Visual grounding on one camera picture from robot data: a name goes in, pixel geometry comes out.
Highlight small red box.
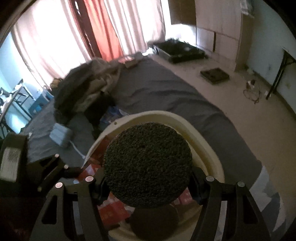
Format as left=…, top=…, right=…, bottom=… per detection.
left=77, top=163, right=101, bottom=182

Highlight large red box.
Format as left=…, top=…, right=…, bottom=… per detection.
left=173, top=188, right=193, bottom=205

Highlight red box with white text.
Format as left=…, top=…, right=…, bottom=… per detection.
left=89, top=136, right=110, bottom=166

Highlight white power adapter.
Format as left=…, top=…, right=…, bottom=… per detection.
left=49, top=123, right=85, bottom=159

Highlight cream plastic tray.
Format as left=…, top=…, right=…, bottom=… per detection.
left=83, top=110, right=225, bottom=240

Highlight blue printed bag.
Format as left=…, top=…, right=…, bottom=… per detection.
left=99, top=106, right=128, bottom=131

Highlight crumpled clothes pile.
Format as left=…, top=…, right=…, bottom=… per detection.
left=54, top=58, right=123, bottom=125

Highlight black flat tray on floor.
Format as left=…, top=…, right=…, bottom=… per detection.
left=200, top=68, right=230, bottom=84

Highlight grey mattress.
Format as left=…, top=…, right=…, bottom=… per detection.
left=23, top=58, right=267, bottom=188

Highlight pink curtain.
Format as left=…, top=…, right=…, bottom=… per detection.
left=11, top=1, right=166, bottom=86

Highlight black folding table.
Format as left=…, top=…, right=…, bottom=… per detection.
left=265, top=47, right=295, bottom=100

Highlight black open suitcase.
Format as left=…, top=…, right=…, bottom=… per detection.
left=151, top=39, right=206, bottom=64

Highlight wooden wardrobe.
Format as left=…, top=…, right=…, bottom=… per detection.
left=168, top=0, right=254, bottom=71

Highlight cables on floor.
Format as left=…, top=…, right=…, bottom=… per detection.
left=242, top=78, right=263, bottom=105

